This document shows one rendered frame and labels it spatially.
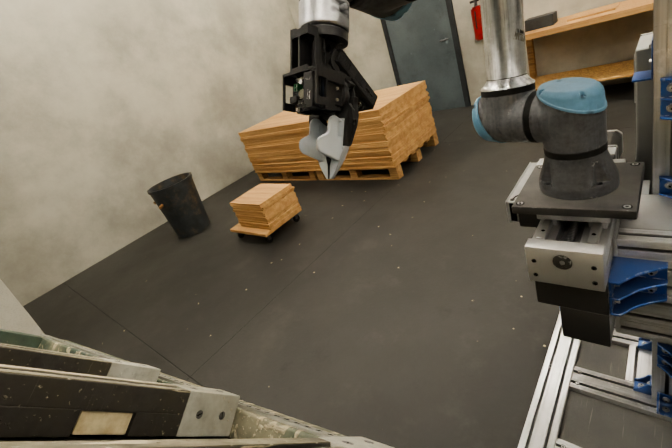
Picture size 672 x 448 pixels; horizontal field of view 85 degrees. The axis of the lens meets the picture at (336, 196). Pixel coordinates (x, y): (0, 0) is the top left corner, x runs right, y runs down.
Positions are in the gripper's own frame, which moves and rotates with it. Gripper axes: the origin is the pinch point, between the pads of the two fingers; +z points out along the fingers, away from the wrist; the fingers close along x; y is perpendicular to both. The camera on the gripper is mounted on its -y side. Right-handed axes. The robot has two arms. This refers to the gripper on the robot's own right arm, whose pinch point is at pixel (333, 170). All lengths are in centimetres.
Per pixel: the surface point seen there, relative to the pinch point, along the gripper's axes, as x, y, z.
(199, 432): -23, 10, 47
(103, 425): -22, 26, 37
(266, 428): -16, 1, 47
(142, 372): -51, 10, 46
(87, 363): -50, 21, 39
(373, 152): -196, -273, -33
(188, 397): -23.4, 12.0, 39.6
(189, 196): -374, -158, 16
